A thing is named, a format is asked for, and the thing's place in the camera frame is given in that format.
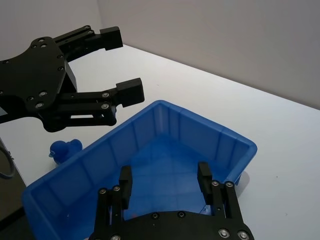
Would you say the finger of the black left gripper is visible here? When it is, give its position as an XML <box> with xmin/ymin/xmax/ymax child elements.
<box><xmin>53</xmin><ymin>24</ymin><xmax>123</xmax><ymax>63</ymax></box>
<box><xmin>41</xmin><ymin>77</ymin><xmax>145</xmax><ymax>133</ymax></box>

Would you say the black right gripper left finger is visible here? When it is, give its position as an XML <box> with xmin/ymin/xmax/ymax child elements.
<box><xmin>92</xmin><ymin>165</ymin><xmax>133</xmax><ymax>232</ymax></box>

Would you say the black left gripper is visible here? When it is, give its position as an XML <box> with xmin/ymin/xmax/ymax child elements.
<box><xmin>0</xmin><ymin>36</ymin><xmax>78</xmax><ymax>124</ymax></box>

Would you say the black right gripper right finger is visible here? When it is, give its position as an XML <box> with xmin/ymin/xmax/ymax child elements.
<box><xmin>197</xmin><ymin>161</ymin><xmax>245</xmax><ymax>220</ymax></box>

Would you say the blue plastic bin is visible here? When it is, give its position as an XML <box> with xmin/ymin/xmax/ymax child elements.
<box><xmin>21</xmin><ymin>99</ymin><xmax>258</xmax><ymax>240</ymax></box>

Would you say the small blue toy figure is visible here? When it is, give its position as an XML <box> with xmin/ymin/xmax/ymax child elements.
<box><xmin>48</xmin><ymin>139</ymin><xmax>84</xmax><ymax>166</ymax></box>

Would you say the black flat panel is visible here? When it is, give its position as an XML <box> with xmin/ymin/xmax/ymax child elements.
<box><xmin>0</xmin><ymin>136</ymin><xmax>28</xmax><ymax>221</ymax></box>

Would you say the thin grey cable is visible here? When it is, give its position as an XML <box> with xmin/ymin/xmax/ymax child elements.
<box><xmin>0</xmin><ymin>146</ymin><xmax>16</xmax><ymax>179</ymax></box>

